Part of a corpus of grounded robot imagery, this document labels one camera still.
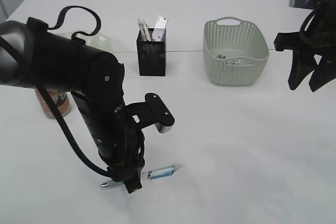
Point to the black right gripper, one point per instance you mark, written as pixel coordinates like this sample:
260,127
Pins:
316,35

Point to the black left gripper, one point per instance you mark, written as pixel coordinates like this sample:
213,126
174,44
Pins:
119,141

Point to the blue grip white pen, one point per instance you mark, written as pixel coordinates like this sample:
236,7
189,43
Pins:
146,175

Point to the large paper piece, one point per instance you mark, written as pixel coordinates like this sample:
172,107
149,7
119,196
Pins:
233,62

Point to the brown coffee drink bottle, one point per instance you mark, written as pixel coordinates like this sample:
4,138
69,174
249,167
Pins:
60,100

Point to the grey grip white pen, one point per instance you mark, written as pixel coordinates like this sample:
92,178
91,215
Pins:
141,29

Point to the clear plastic ruler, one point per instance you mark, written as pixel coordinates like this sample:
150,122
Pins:
159,29

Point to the beige grip white pen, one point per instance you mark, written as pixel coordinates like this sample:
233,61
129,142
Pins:
146,30

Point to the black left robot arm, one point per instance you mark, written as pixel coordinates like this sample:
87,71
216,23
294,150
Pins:
32,56

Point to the grey-green plastic basket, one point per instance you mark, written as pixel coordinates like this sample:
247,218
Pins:
237,39

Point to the black mesh pen holder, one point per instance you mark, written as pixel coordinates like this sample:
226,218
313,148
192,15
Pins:
151,56

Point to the pale green wavy glass bowl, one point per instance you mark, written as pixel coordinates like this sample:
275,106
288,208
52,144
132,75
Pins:
99,41

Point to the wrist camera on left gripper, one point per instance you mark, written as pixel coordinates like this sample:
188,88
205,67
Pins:
152,111

